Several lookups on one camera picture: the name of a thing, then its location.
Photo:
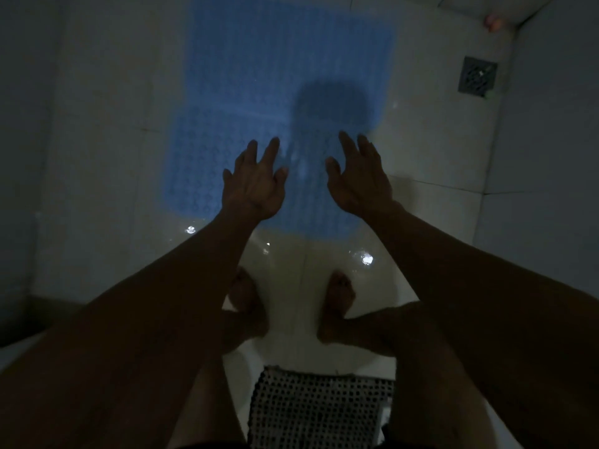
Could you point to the person's right hand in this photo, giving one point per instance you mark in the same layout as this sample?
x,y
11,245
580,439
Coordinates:
x,y
362,186

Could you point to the person's left hand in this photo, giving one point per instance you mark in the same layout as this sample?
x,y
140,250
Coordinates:
x,y
252,191

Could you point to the person's left little finger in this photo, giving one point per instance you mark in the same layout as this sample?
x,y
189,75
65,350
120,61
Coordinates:
x,y
228,176

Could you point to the person's right middle finger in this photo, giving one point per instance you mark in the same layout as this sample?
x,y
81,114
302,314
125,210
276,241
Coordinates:
x,y
364,144

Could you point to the person's left thumb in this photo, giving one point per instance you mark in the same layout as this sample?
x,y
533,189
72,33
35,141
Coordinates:
x,y
282,176

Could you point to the person's right thumb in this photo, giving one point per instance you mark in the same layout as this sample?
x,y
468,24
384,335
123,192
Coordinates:
x,y
333,169

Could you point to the person's left middle finger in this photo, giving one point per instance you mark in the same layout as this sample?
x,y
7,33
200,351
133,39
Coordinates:
x,y
251,153

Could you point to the person's left forearm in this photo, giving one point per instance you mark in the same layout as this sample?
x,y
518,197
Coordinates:
x,y
140,322

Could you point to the person's right forearm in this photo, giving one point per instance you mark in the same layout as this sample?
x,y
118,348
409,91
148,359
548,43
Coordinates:
x,y
491,313

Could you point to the blue anti-slip bath mat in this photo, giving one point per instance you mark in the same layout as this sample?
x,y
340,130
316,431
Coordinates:
x,y
243,88

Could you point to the person's left foot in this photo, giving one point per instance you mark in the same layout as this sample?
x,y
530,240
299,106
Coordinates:
x,y
247,299

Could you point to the person's foot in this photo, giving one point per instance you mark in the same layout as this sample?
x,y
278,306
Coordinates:
x,y
247,299
338,303

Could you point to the square metal floor drain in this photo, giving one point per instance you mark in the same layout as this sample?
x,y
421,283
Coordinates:
x,y
477,77

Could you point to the person's right foot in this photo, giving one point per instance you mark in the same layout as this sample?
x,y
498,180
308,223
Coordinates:
x,y
338,303

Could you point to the small pink object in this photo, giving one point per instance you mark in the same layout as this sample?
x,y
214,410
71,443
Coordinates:
x,y
492,20

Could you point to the person's right leg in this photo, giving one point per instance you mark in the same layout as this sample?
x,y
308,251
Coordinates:
x,y
421,369

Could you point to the person's leg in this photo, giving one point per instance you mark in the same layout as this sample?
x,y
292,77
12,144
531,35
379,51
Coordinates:
x,y
421,369
210,397

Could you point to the person's left leg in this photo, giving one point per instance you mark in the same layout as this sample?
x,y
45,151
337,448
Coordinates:
x,y
210,397

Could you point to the perforated white plastic stool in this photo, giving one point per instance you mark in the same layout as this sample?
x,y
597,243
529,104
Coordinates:
x,y
318,411

